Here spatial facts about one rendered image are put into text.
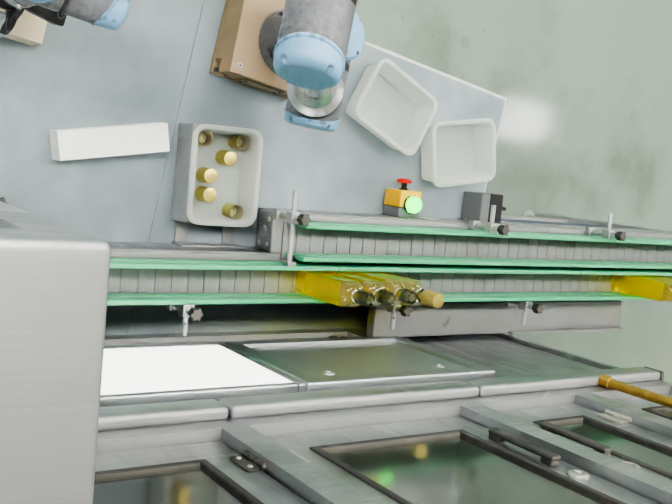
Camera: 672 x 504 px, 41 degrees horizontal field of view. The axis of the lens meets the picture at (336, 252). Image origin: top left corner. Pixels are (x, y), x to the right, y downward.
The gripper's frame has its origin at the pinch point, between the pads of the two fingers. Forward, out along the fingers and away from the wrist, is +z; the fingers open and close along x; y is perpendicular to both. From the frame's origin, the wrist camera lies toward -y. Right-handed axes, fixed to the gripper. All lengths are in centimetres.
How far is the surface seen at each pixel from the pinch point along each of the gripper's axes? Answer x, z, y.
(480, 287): 34, -6, -133
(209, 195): 27, -1, -51
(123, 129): 17.8, -0.4, -28.5
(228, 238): 36, 5, -61
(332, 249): 33, -7, -83
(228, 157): 18, -1, -54
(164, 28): -6.5, 5.6, -34.5
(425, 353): 51, -32, -97
